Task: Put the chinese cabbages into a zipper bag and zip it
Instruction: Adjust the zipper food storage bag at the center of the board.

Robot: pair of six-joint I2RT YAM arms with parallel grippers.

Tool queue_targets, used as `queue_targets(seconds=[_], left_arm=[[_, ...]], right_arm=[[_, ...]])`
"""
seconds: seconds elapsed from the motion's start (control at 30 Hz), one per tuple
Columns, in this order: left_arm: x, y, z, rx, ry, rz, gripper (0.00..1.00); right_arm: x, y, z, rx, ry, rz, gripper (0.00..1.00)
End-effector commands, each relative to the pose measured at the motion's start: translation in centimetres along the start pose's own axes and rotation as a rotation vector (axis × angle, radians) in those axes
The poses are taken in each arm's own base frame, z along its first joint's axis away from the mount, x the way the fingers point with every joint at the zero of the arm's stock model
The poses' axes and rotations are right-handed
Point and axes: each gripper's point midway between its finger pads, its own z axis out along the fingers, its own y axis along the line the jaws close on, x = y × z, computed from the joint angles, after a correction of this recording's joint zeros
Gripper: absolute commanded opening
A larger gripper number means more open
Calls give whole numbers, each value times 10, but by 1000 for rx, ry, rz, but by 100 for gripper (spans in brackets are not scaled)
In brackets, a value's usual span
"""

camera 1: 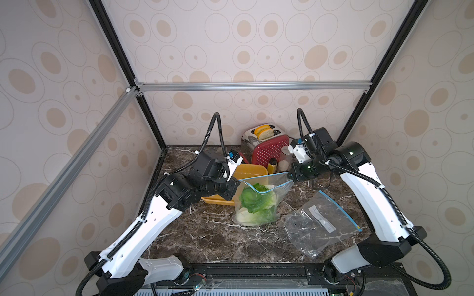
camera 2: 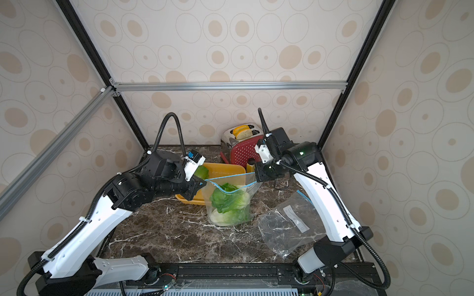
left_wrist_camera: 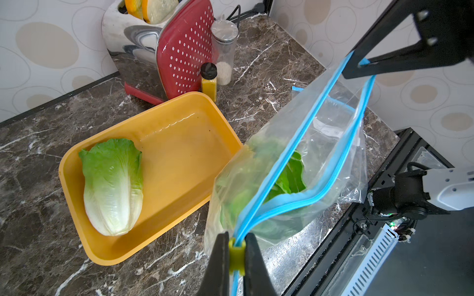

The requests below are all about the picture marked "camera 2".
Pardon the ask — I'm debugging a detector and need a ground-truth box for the clear zipper bag blue seal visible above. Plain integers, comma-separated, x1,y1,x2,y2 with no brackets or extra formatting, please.
200,173,261,227

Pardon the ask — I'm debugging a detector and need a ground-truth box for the chinese cabbage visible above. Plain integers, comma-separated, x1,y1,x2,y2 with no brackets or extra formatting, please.
209,204,251,226
194,165,209,180
210,183,251,213

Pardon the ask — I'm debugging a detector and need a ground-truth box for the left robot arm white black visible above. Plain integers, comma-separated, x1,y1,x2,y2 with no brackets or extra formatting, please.
16,150,206,296

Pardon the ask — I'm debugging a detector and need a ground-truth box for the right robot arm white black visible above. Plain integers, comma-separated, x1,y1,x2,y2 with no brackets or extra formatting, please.
255,128,374,274

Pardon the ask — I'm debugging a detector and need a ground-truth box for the pale toast slice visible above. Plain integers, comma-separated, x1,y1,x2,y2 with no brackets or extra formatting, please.
235,130,253,141

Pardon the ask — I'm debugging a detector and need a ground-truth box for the yellow toast slice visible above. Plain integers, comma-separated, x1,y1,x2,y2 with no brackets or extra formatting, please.
232,125,250,137

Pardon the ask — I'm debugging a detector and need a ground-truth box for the red chrome toaster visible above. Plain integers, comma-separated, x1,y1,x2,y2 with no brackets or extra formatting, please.
220,123,264,167

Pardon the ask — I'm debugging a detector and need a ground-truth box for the yellow rectangular tray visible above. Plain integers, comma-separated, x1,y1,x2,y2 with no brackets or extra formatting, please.
175,162,254,206

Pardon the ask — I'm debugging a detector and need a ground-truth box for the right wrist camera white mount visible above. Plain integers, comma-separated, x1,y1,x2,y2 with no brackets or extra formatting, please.
255,144,274,164

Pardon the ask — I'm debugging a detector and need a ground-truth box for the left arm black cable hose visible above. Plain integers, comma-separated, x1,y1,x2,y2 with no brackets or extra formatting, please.
16,112,186,296

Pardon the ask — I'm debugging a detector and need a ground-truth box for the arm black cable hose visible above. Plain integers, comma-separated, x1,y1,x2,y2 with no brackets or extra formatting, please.
16,112,186,296
257,108,391,291

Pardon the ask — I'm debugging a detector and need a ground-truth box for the aluminium rail back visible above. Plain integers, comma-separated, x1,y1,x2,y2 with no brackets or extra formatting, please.
113,81,348,92

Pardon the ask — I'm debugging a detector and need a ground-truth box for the aluminium rail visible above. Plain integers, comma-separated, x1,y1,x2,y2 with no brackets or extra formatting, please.
1,86,113,218
113,81,348,92

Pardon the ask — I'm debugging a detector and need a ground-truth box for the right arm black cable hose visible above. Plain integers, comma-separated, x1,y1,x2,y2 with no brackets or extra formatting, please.
257,108,391,291

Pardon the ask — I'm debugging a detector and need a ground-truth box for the aluminium rail left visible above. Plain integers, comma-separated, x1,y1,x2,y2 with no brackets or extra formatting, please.
1,86,113,218

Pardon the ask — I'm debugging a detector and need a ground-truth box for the black frame post right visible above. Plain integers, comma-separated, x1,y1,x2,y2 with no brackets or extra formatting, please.
318,0,396,150

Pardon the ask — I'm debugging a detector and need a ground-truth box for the black frame post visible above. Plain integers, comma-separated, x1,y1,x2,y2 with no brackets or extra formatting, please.
318,0,396,150
54,0,149,150

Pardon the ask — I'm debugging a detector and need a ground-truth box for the black frame post left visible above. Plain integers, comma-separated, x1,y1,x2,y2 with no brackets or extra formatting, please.
54,0,149,150

